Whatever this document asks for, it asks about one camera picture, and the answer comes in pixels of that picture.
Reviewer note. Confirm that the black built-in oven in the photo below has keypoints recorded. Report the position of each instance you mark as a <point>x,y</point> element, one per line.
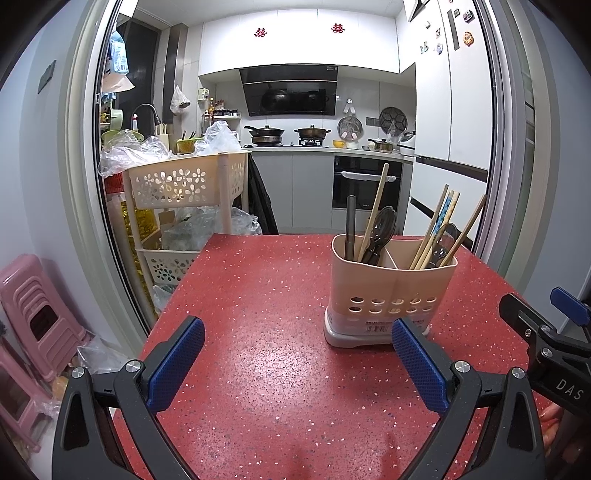
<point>360,191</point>

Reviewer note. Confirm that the black hanging cloth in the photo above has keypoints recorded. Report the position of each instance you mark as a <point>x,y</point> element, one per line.
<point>261,198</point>

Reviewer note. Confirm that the small steel pot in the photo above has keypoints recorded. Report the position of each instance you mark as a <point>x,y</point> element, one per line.
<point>381,146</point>

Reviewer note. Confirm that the red paper decal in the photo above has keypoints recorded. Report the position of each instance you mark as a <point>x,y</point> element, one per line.
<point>261,32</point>
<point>337,27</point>

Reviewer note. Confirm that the hanging plastic packets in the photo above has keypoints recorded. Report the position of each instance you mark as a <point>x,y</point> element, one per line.
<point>117,55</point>

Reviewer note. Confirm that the plastic bag of round snacks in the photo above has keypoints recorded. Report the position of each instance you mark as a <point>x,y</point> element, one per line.
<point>61,385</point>

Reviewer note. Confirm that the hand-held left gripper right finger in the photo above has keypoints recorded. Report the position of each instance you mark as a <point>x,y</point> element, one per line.
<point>418,364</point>

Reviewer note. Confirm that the white spice rack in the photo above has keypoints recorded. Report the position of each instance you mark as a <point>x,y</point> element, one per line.
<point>219,113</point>

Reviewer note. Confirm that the green plastic basin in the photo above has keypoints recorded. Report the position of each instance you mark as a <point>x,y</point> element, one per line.
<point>115,137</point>

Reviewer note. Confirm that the pink plastic stool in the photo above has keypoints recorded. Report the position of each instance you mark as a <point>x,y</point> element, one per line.
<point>14,401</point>
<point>37,300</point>

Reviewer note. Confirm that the white hanging plastic bag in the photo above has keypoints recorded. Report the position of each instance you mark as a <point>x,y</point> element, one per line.
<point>179,100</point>

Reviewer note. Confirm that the clear plastic bags on shelf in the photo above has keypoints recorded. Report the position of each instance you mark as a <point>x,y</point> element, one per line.
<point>207,226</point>

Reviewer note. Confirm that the grey lower cabinets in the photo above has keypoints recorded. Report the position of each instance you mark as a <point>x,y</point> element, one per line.
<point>295,194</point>

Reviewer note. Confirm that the plain bamboo chopstick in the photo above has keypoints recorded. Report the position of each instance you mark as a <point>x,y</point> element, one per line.
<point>471,219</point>
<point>376,203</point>

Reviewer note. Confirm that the white utensil cup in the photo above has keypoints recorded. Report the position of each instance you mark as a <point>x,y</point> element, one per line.
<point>162,131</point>

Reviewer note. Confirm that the black kitchen faucet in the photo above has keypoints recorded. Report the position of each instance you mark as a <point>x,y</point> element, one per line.
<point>147,107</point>

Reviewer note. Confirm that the black range hood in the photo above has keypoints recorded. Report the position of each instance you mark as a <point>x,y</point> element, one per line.
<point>286,76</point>

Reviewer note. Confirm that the hanging round metal rack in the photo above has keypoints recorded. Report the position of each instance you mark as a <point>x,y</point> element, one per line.
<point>393,119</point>

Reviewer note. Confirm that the gold foil bag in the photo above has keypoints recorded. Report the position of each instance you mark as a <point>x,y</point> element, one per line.
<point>138,226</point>

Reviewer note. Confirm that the white refrigerator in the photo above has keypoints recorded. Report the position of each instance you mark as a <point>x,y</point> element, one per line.
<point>443,115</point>

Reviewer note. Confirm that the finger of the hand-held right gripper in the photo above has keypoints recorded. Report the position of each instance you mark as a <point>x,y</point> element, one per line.
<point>570,304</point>
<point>521,318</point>

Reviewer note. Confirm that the sliding door frame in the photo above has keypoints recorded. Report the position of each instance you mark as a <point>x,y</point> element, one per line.
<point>508,138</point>

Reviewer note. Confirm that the group of fridge magnets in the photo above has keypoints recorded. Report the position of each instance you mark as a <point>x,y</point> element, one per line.
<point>438,39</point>

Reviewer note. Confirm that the white upper cabinets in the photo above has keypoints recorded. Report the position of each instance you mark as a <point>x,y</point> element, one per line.
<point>295,46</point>

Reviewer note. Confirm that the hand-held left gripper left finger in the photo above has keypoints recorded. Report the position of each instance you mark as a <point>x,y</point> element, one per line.
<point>178,364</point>

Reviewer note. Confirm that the beige perforated storage rack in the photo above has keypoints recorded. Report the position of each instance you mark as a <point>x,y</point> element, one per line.
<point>184,180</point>

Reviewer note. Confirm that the crumpled clear plastic bag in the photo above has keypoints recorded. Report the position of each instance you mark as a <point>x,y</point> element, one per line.
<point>129,156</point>

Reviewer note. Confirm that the beige plastic utensil holder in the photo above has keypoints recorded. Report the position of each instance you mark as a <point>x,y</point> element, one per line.
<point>360,286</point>

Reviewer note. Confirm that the person's right hand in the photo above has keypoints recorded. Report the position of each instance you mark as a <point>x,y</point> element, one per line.
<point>550,422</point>

